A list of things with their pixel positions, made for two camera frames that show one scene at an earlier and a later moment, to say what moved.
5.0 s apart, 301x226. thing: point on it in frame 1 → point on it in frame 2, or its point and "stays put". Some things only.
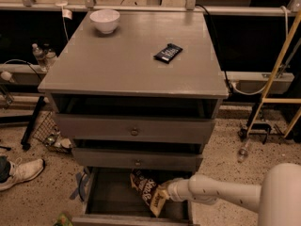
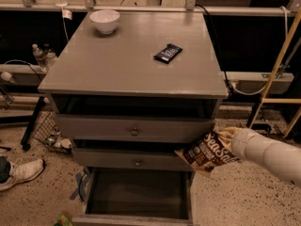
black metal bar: (28, 130) stays put
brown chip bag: (150, 192) → (208, 153)
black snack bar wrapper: (168, 53) stays put
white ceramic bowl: (105, 21) stays put
